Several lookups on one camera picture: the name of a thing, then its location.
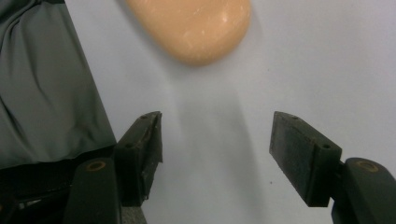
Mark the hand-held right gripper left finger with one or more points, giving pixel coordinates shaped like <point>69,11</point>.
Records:
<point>138,158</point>

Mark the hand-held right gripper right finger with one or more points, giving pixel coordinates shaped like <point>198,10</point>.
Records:
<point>306,161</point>

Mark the grey cloth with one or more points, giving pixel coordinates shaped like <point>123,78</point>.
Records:
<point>43,84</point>

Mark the orange soap bar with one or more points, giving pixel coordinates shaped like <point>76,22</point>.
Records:
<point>196,28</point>

